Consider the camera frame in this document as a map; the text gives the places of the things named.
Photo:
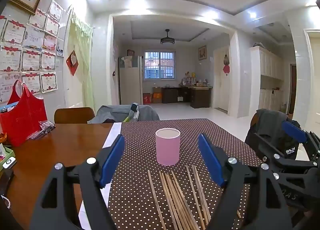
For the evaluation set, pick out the light green curtain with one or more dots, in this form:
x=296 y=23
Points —
x=82 y=57

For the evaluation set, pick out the brown wooden chair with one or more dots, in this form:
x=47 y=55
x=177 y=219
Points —
x=73 y=115

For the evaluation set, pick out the red diamond wall decoration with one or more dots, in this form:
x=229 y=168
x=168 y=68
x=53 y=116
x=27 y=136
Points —
x=72 y=63

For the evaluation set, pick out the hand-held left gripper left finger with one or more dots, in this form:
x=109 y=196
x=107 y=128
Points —
x=113 y=160

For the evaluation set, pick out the white wall cabinet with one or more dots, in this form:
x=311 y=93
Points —
x=268 y=65

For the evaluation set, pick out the barred window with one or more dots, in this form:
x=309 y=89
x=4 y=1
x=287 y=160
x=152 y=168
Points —
x=159 y=64

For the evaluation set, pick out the red bag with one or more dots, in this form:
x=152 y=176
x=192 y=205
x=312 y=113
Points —
x=25 y=120

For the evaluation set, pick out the cardboard boxes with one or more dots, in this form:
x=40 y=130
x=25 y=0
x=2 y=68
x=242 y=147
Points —
x=152 y=96

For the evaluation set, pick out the dark wooden door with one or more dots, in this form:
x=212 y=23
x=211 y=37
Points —
x=293 y=87

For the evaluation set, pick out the clear packet of pens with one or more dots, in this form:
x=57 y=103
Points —
x=43 y=129

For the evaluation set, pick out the dark wooden desk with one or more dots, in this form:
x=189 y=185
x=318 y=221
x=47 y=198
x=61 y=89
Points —
x=200 y=96

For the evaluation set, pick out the clutter on desk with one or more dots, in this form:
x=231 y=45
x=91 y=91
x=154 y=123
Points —
x=192 y=80

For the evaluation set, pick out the dark jacket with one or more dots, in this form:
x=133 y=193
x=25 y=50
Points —
x=272 y=125

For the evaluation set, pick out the white patterned table runner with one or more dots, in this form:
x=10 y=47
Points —
x=113 y=132

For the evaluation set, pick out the grey jacket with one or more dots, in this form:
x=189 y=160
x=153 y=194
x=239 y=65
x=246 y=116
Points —
x=112 y=114

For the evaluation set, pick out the green box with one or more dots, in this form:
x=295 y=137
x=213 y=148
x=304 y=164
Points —
x=7 y=156

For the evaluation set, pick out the ceiling fan lamp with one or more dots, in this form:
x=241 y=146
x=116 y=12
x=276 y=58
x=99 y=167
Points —
x=167 y=40

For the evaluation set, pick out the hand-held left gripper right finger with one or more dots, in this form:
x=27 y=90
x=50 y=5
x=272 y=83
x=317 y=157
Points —
x=210 y=160

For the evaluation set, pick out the group of wall certificates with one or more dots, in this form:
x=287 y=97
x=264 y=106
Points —
x=30 y=57

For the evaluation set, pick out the white refrigerator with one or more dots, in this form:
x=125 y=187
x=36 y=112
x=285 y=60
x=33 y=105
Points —
x=130 y=82

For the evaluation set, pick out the pink cup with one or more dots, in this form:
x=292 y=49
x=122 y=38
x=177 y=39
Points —
x=167 y=150

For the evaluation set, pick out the red hanging door decoration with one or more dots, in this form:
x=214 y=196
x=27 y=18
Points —
x=226 y=66

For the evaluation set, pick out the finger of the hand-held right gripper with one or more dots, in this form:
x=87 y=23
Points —
x=295 y=130
x=268 y=149

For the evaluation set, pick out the brown polka dot tablecloth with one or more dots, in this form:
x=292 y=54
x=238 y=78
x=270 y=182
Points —
x=150 y=145

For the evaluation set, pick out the white door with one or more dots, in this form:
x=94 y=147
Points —
x=220 y=90

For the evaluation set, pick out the small framed wall picture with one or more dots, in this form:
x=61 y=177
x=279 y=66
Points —
x=202 y=52

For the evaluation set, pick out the bundle of wooden chopsticks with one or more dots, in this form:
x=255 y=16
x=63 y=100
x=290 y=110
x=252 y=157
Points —
x=175 y=195

